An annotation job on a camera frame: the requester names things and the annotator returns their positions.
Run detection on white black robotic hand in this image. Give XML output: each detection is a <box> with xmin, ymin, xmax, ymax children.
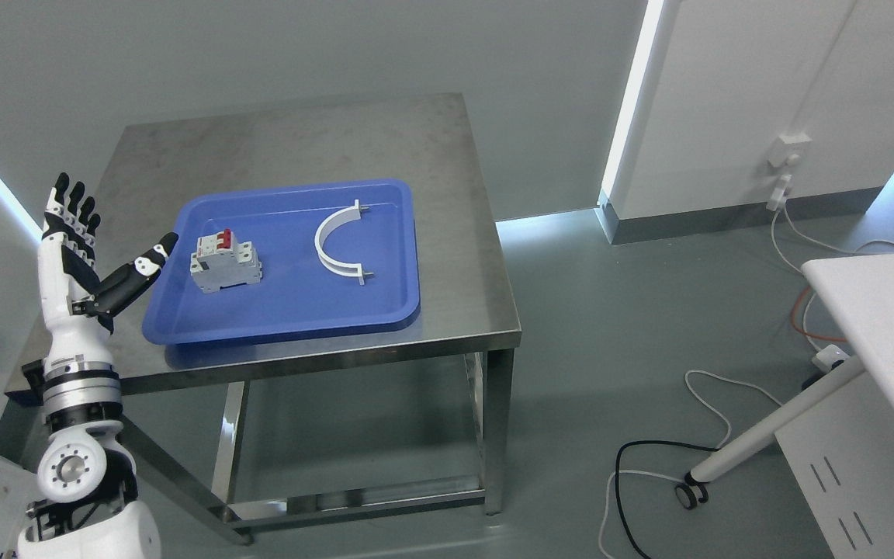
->
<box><xmin>36</xmin><ymin>172</ymin><xmax>178</xmax><ymax>365</ymax></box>

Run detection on grey circuit breaker red switches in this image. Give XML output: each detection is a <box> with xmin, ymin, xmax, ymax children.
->
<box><xmin>189</xmin><ymin>227</ymin><xmax>263</xmax><ymax>293</ymax></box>

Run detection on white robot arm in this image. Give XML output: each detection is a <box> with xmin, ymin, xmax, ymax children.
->
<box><xmin>16</xmin><ymin>358</ymin><xmax>162</xmax><ymax>558</ymax></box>

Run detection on blue plastic tray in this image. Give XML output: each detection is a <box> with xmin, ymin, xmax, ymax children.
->
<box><xmin>142</xmin><ymin>179</ymin><xmax>420</xmax><ymax>345</ymax></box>

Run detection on stainless steel table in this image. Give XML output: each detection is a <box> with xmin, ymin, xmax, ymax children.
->
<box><xmin>6</xmin><ymin>93</ymin><xmax>522</xmax><ymax>557</ymax></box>

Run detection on white power strip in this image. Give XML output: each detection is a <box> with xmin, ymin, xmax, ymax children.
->
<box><xmin>810</xmin><ymin>344</ymin><xmax>851</xmax><ymax>374</ymax></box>

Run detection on white desk with caster leg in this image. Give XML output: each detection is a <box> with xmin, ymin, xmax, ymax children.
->
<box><xmin>675</xmin><ymin>252</ymin><xmax>894</xmax><ymax>558</ymax></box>

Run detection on white curved bracket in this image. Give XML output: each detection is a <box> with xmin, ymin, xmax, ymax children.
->
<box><xmin>313</xmin><ymin>199</ymin><xmax>373</xmax><ymax>287</ymax></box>

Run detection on black floor cable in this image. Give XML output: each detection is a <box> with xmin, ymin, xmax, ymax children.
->
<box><xmin>614</xmin><ymin>439</ymin><xmax>719</xmax><ymax>559</ymax></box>

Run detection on white floor cable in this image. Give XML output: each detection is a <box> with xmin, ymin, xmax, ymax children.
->
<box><xmin>598</xmin><ymin>370</ymin><xmax>783</xmax><ymax>559</ymax></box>

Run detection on orange cable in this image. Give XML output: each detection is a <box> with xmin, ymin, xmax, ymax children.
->
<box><xmin>793</xmin><ymin>286</ymin><xmax>850</xmax><ymax>344</ymax></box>

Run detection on white wall socket with plug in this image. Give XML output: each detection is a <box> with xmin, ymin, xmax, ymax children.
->
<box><xmin>766</xmin><ymin>132</ymin><xmax>812</xmax><ymax>213</ymax></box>

